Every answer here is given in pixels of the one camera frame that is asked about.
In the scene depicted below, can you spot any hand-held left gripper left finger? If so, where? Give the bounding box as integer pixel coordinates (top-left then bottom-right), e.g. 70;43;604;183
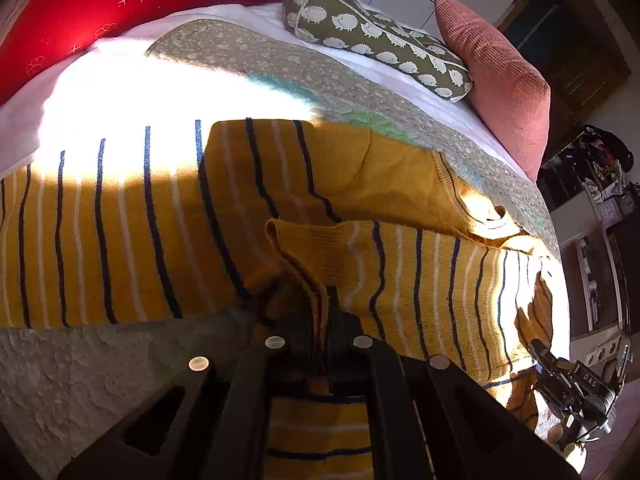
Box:
57;285;322;480

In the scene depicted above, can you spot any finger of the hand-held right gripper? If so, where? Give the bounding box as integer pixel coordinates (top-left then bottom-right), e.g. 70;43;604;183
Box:
529;338;559;377

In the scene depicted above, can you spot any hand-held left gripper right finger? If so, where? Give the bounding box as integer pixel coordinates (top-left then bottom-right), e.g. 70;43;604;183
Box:
326;299;581;480

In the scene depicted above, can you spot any yellow striped knit sweater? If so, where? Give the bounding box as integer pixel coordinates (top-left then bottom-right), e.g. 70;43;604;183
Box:
0;117;558;480

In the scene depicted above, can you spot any pile of dark clothes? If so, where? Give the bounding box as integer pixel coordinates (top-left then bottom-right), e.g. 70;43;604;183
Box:
575;126;637;196

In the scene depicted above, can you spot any person's right hand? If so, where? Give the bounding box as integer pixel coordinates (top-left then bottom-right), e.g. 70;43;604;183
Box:
546;422;589;462

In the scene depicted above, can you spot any white cabinet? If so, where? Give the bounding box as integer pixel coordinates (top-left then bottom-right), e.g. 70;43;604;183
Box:
557;210;633;378

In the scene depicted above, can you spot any beige quilted patchwork blanket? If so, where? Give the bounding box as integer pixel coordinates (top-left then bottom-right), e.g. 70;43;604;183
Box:
0;18;565;480

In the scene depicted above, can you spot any dark wooden door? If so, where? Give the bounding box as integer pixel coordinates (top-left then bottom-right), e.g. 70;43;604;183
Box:
497;0;633;128

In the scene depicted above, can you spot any olive hedgehog print pillow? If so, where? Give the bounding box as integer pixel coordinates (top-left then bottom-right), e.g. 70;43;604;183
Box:
282;0;474;104

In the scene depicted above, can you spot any red embroidered pillow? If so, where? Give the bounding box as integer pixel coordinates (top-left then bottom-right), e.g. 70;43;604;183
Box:
0;0;335;107

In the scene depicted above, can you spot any pink corduroy pillow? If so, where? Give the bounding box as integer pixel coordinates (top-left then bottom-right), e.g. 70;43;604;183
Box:
433;0;551;182

